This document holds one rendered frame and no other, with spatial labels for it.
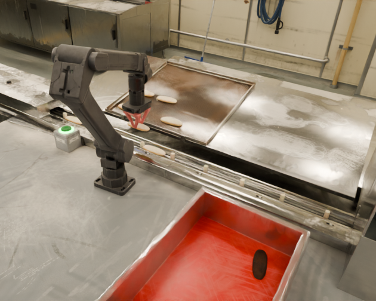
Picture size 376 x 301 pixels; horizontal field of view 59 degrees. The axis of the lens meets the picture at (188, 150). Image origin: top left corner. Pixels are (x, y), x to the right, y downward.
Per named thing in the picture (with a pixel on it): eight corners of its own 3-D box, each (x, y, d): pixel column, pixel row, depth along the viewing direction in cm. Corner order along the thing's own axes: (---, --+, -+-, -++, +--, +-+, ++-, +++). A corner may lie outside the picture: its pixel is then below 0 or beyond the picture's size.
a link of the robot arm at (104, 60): (51, 68, 78) (94, 74, 76) (51, 42, 76) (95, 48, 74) (123, 67, 118) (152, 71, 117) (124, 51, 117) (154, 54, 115)
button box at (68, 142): (55, 154, 134) (51, 130, 128) (70, 146, 140) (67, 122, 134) (70, 161, 131) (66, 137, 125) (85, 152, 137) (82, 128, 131)
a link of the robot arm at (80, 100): (33, 87, 72) (75, 94, 70) (55, 37, 77) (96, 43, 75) (101, 161, 113) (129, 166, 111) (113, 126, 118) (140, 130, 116)
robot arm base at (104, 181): (92, 186, 114) (122, 196, 110) (90, 166, 110) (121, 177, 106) (107, 172, 121) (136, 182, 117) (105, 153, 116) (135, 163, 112)
